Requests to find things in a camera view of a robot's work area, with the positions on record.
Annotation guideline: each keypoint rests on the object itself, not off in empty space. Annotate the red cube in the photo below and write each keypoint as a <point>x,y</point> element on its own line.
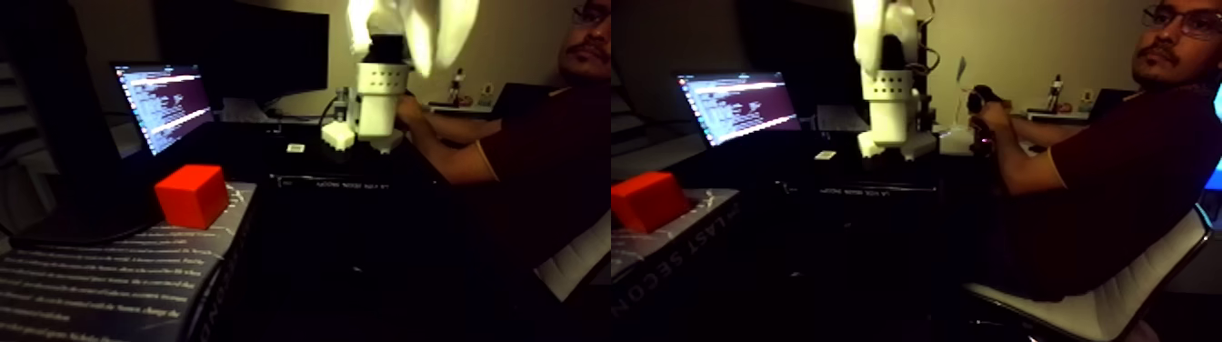
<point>191,201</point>

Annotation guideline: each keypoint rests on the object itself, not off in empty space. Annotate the person's left hand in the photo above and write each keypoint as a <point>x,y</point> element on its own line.
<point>993,113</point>

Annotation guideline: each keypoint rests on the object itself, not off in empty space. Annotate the wide black monitor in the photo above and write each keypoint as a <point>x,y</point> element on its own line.
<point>248,48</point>

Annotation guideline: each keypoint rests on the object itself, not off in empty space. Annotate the small white tag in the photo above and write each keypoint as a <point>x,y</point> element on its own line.
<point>295,148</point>

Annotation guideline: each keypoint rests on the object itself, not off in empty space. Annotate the black box with white print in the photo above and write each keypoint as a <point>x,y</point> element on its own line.
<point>334,181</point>

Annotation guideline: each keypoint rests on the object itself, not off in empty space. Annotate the open laptop with lit screen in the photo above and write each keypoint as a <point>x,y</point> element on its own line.
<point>167,100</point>

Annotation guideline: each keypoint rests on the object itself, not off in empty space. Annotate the large black monitor with stand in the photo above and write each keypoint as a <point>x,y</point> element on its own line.
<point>57,115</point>

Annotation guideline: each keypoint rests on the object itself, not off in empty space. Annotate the black book with white text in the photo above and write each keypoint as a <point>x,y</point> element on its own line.
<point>95,277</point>

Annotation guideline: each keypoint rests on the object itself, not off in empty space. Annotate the small dark figurine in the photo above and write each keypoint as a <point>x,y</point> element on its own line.
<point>1056,94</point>

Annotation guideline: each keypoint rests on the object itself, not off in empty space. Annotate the person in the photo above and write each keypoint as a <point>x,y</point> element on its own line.
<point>1136,181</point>

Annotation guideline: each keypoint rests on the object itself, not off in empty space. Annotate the white office chair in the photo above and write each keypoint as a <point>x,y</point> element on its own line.
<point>1117,310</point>

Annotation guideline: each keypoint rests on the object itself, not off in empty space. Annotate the dark-framed eyeglasses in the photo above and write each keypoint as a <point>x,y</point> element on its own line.
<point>1193,21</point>

